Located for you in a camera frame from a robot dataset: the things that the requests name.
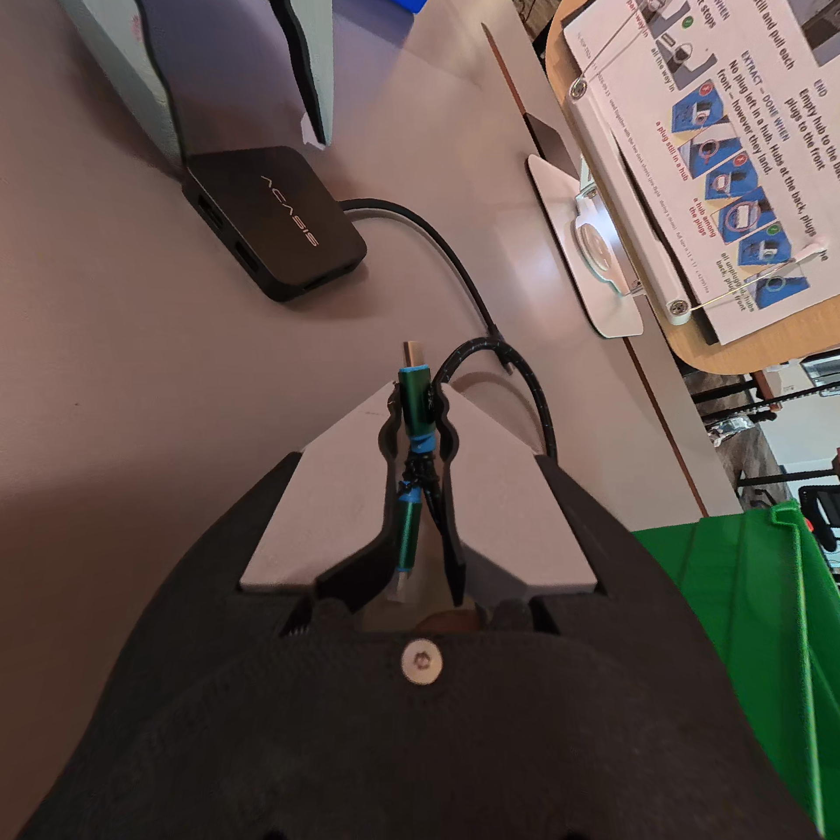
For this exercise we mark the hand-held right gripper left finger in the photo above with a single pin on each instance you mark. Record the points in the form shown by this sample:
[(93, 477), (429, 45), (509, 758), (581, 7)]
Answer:
[(315, 512)]

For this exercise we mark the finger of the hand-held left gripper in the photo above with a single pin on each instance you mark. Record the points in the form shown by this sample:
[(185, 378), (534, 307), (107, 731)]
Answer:
[(315, 72), (115, 59)]

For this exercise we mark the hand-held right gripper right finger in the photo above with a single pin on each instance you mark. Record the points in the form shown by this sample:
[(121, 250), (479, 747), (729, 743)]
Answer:
[(518, 518)]

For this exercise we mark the black usb hub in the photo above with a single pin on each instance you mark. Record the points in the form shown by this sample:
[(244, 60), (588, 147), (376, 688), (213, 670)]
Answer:
[(282, 216)]

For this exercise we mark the green plastic bin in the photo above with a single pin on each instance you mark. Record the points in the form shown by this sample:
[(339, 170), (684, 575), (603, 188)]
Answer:
[(735, 623)]

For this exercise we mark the dark desk grommet panel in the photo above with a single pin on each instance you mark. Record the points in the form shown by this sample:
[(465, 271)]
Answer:
[(548, 141)]

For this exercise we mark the instruction sheet on stand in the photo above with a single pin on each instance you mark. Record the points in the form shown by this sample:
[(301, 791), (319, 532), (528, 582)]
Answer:
[(722, 358)]

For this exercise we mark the white tablet stand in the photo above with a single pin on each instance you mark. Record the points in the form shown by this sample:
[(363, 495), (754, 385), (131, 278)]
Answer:
[(564, 216)]

